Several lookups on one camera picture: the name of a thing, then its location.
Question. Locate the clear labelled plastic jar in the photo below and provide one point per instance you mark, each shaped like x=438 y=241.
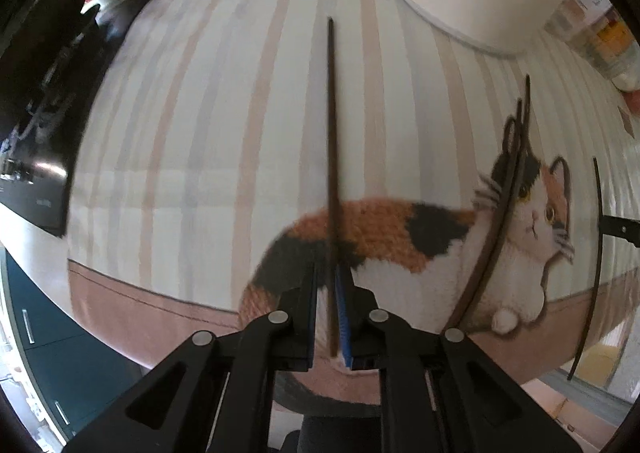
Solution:
x=595 y=33

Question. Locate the black stove top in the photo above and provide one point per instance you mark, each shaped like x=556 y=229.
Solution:
x=35 y=133

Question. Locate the teal cabinet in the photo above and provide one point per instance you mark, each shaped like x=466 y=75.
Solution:
x=60 y=348

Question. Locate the striped cat printed mat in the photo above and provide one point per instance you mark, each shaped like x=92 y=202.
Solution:
x=200 y=133

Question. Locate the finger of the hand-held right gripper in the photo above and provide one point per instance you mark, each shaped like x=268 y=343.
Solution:
x=622 y=228

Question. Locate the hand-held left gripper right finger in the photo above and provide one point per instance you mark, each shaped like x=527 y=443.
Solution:
x=342 y=318

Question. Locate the dark wooden chopstick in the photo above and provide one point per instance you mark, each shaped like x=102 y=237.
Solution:
x=595 y=303
x=331 y=133
x=518 y=113
x=527 y=93

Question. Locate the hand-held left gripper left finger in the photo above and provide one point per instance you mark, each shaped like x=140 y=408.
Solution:
x=300 y=323

